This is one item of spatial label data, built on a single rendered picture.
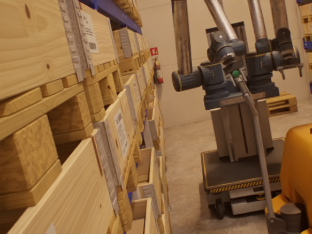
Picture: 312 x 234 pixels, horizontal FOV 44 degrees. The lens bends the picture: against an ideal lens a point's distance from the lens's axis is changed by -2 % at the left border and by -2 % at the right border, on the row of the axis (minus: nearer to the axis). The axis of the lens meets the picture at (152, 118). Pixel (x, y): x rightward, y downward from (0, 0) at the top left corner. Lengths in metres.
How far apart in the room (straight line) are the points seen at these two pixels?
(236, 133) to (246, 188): 0.77
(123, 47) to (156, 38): 5.03
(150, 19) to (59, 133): 7.18
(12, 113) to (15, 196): 0.11
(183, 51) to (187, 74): 0.24
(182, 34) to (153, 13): 4.59
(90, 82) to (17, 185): 0.59
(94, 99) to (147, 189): 1.20
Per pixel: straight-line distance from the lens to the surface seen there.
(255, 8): 3.49
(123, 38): 2.98
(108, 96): 1.40
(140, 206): 2.02
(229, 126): 4.10
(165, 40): 7.99
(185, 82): 3.62
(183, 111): 8.11
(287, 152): 3.02
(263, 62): 3.74
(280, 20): 3.71
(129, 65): 2.98
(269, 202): 2.77
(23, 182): 0.53
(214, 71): 3.69
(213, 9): 3.18
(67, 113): 0.88
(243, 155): 4.28
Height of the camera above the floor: 1.69
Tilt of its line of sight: 10 degrees down
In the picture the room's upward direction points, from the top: 12 degrees counter-clockwise
